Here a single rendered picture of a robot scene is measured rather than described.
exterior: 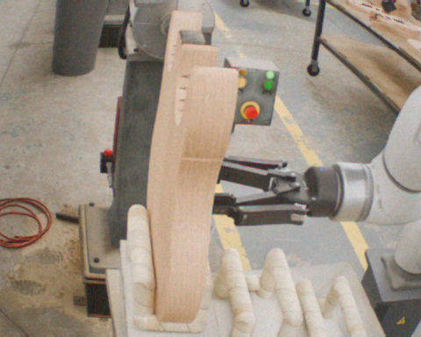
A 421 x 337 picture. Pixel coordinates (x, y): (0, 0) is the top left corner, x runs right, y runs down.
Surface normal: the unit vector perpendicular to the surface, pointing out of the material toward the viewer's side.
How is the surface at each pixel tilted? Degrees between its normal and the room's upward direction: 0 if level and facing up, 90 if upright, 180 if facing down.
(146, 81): 90
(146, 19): 89
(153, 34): 94
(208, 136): 100
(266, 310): 0
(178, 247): 63
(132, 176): 90
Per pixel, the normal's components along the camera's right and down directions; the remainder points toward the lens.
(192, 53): 0.13, 0.49
